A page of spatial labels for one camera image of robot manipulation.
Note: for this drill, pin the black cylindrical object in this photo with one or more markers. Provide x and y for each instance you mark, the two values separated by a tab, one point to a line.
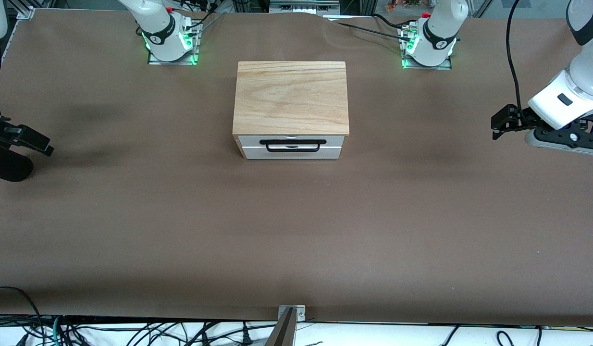
8	169

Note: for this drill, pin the aluminium extrusion post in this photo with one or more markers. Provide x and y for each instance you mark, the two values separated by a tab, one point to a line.
26	12

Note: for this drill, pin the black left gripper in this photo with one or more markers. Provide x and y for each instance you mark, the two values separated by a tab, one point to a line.
522	117

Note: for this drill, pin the small metal bracket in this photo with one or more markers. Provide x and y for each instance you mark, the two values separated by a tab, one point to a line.
300	311

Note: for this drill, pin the wooden drawer cabinet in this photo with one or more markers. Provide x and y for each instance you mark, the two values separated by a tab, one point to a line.
290	96

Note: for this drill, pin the brown table cover sheet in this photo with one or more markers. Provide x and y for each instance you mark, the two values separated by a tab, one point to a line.
296	240

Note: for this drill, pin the dark metal bar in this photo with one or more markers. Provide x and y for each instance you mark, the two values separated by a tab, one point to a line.
282	334

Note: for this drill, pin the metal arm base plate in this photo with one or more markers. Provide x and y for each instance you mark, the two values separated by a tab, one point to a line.
445	66
154	60

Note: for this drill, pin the aluminium frame rail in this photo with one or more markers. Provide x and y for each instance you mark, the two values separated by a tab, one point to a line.
303	6

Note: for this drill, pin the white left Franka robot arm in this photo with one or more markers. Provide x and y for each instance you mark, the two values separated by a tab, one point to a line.
440	29

